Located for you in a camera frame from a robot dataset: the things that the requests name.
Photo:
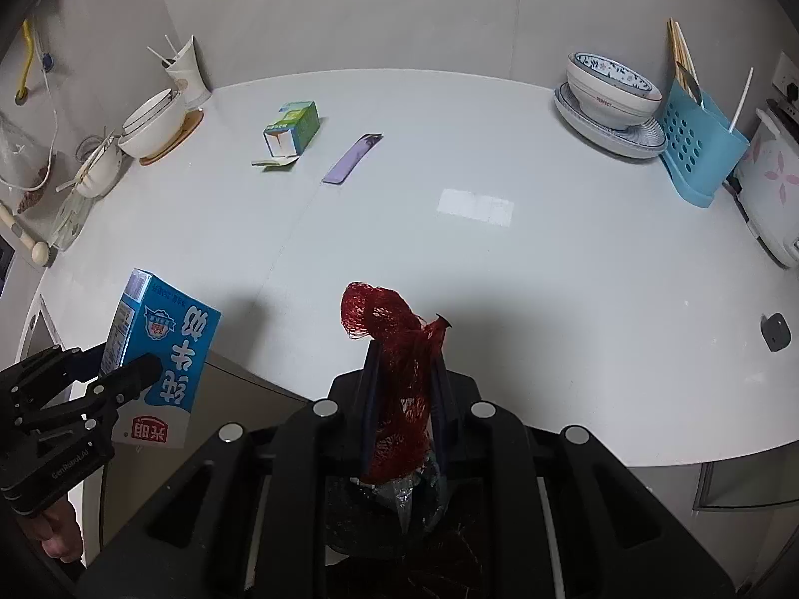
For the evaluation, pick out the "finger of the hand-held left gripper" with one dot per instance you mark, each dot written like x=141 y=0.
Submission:
x=50 y=368
x=134 y=374

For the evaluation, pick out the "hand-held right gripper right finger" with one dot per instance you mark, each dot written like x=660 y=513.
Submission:
x=442 y=412

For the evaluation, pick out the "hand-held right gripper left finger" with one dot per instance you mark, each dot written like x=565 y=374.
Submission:
x=368 y=399

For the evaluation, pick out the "blue white milk carton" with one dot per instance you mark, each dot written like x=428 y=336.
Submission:
x=168 y=349

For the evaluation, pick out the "red mesh net bag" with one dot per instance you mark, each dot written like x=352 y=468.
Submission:
x=387 y=324

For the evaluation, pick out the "person's left hand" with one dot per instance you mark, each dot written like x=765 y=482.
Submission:
x=59 y=533

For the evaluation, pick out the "glass jar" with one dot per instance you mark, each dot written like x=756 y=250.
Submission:
x=68 y=218

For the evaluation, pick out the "white bowl with spoon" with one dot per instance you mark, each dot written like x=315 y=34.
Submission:
x=100 y=175

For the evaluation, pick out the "clear plastic bag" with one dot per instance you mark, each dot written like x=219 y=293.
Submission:
x=25 y=162

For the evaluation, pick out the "purple sachet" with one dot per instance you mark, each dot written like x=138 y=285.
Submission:
x=349 y=159

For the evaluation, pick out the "plain white bowl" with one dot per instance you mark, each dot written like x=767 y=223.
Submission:
x=150 y=131

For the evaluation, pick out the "wooden coaster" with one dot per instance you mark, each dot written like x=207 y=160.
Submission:
x=187 y=131

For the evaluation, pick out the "green white small carton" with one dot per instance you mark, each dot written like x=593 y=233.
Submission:
x=299 y=125

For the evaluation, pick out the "white cup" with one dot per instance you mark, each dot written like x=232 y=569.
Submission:
x=187 y=78

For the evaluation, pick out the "yellow hook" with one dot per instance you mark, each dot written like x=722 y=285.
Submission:
x=26 y=56

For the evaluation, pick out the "glass cabinet door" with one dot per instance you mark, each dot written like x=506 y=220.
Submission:
x=749 y=486

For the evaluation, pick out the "white stick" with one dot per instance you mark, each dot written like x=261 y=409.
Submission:
x=159 y=56
x=170 y=47

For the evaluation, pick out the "blue patterned plate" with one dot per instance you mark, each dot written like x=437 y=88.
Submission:
x=612 y=140

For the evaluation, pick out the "small black object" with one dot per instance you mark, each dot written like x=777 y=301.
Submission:
x=774 y=332

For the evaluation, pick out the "white bowl blue pattern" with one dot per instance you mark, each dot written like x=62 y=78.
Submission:
x=612 y=100

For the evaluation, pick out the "blue plastic utensil holder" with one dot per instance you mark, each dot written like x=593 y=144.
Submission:
x=699 y=150

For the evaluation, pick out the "white floral rice cooker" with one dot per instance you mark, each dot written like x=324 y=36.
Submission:
x=774 y=187

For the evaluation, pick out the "metal spoon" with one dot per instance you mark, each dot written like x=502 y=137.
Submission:
x=690 y=84

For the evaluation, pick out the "wooden chopstick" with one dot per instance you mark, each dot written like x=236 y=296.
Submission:
x=675 y=50
x=683 y=47

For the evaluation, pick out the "white plastic utensil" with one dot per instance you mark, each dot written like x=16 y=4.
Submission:
x=741 y=100

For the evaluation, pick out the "wall socket with plug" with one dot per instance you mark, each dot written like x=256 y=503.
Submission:
x=786 y=75

